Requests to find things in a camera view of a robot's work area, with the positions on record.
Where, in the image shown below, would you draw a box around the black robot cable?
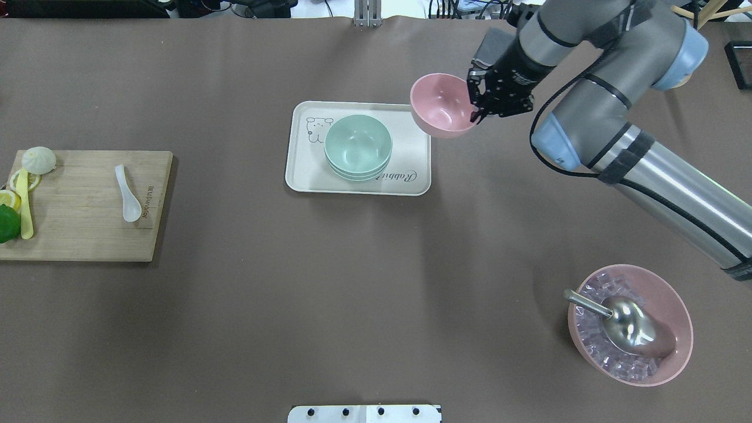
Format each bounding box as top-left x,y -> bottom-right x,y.
529,59 -> 752,265

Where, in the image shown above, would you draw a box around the large pink bowl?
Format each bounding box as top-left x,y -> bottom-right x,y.
567,263 -> 694,387

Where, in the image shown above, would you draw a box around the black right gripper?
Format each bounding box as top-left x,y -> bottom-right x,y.
467,35 -> 554,124

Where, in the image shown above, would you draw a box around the cream rabbit tray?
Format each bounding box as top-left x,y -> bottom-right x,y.
285,100 -> 431,196

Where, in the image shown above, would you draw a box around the lemon ring slice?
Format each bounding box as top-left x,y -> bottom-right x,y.
7,169 -> 41,192

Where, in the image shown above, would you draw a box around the small pink bowl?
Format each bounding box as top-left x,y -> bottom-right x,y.
410,73 -> 476,139

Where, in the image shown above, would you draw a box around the metal ice scoop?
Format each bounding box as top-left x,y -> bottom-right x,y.
563,289 -> 677,358

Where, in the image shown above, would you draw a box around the bamboo cutting board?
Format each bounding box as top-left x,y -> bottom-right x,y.
1,150 -> 173,262

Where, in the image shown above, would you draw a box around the white ceramic spoon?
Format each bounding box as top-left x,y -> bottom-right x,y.
115,164 -> 142,223

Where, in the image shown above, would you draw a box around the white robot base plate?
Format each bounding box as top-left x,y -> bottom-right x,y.
287,404 -> 444,422

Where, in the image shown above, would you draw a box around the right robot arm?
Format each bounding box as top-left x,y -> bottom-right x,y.
466,1 -> 751,281

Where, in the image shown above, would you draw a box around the green lime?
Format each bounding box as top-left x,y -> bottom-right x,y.
0,204 -> 21,244

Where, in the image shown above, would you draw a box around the yellow plastic knife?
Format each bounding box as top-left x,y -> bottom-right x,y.
15,168 -> 34,239

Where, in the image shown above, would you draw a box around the white steamed bun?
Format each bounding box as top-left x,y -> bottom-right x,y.
21,146 -> 57,176

